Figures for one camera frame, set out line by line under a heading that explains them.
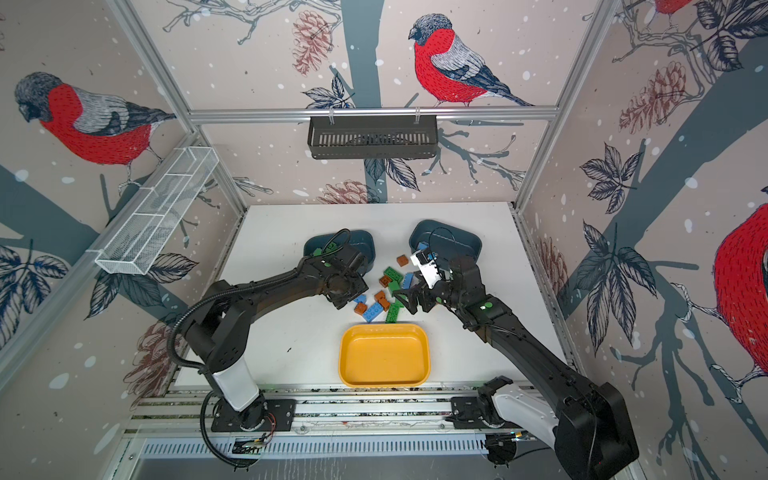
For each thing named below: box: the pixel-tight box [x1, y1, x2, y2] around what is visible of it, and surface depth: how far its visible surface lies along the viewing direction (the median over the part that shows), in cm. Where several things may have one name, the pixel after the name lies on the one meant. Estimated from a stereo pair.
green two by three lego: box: [383, 266, 404, 283], surface depth 102 cm
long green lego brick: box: [385, 298, 404, 324], surface depth 92 cm
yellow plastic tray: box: [339, 324, 431, 388], surface depth 84 cm
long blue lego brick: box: [362, 302, 384, 323], surface depth 92 cm
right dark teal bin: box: [409, 220, 483, 269], surface depth 111 cm
